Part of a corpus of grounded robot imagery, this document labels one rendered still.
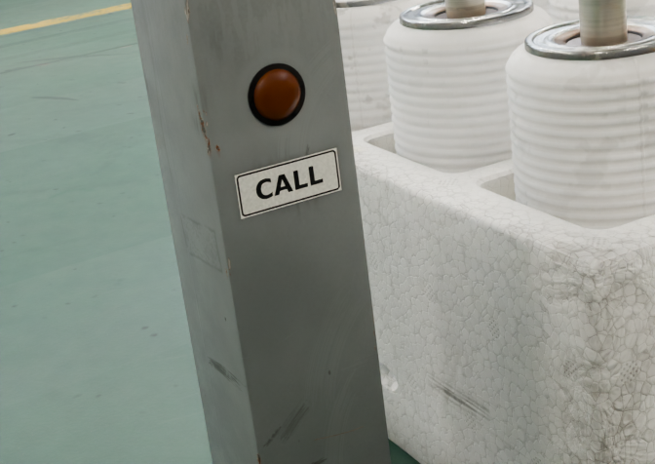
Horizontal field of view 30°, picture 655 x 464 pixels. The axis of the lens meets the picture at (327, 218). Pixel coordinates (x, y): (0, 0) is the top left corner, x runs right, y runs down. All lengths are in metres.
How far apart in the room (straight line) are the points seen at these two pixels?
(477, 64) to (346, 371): 0.19
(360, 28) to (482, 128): 0.13
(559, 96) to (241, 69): 0.15
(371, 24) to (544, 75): 0.20
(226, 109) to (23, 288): 0.61
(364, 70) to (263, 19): 0.25
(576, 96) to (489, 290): 0.10
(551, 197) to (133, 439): 0.35
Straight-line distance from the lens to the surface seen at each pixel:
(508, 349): 0.60
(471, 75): 0.66
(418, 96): 0.68
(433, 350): 0.67
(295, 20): 0.53
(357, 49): 0.76
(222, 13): 0.51
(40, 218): 1.28
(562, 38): 0.61
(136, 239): 1.17
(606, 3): 0.60
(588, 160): 0.58
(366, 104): 0.77
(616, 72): 0.57
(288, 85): 0.52
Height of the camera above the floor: 0.39
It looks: 20 degrees down
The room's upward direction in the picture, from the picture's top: 7 degrees counter-clockwise
